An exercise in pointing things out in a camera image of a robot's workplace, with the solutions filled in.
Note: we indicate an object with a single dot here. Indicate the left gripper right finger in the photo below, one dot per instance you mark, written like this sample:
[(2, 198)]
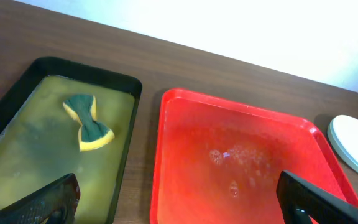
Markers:
[(303, 202)]

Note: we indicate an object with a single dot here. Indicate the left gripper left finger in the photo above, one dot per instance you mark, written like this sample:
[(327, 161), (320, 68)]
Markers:
[(54, 203)]

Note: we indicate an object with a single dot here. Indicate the yellow green sponge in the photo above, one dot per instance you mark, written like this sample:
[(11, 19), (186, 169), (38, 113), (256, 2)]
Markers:
[(92, 134)]

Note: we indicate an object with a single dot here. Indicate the white plate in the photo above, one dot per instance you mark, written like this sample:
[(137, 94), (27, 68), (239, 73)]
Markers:
[(343, 135)]

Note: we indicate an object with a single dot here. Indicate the red plastic tray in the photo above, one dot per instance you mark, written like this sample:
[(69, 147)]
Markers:
[(219, 161)]

